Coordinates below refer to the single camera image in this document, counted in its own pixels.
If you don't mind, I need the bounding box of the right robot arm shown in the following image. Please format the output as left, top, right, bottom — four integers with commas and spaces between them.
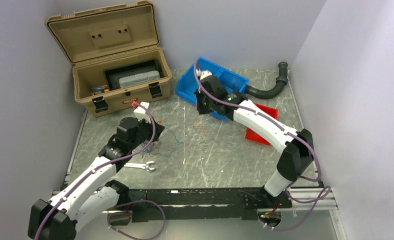
194, 71, 315, 208

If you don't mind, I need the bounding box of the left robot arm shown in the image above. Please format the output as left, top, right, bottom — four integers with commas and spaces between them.
27, 117, 165, 240

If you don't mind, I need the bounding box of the blue wire bundle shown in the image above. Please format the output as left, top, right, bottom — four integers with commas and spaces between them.
140, 125, 184, 158

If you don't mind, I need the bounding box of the silver open-end wrench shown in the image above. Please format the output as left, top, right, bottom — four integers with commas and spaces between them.
124, 161, 156, 173

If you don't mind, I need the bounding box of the tan plastic toolbox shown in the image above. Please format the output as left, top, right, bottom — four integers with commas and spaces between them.
46, 0, 172, 118

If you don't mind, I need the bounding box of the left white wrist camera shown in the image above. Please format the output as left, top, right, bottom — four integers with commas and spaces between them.
132, 101, 151, 123

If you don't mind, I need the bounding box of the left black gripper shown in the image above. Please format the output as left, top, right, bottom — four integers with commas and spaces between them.
129, 114, 164, 151

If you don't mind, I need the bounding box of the aluminium frame rail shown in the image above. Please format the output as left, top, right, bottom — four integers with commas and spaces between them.
120, 187, 339, 211

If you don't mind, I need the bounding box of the grey case in toolbox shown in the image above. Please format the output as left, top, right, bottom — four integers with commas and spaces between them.
119, 70, 160, 88

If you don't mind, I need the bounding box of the yellow black tool in toolbox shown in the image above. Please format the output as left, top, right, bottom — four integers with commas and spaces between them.
91, 85, 109, 95

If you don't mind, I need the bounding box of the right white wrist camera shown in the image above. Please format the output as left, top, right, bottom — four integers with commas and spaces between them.
199, 70, 212, 82

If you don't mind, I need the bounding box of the red plastic bin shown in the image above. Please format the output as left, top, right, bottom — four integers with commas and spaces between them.
245, 103, 279, 146

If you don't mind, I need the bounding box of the orange wire bundle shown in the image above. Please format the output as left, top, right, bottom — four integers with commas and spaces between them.
142, 119, 206, 157

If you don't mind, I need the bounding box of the black tray in toolbox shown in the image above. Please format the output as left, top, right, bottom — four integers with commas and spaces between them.
104, 59, 163, 91

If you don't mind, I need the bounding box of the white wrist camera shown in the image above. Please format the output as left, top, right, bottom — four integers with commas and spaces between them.
132, 101, 151, 123
199, 70, 212, 82

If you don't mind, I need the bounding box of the blue double plastic bin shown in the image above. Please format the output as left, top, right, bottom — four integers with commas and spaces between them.
175, 56, 249, 105

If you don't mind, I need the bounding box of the black corrugated hose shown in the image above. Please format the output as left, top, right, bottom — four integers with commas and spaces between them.
246, 61, 289, 100

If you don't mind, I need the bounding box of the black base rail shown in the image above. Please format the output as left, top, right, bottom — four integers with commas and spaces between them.
117, 187, 292, 223

